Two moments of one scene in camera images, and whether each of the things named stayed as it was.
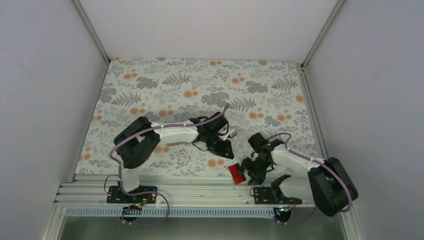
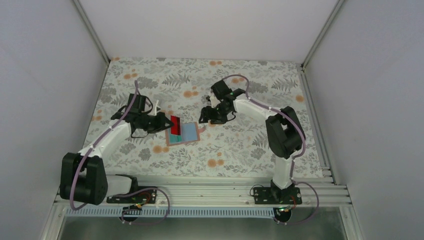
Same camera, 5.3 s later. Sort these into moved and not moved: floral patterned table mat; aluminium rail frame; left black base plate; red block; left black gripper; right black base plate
Moved: left black gripper; red block
Not moved: aluminium rail frame; left black base plate; floral patterned table mat; right black base plate
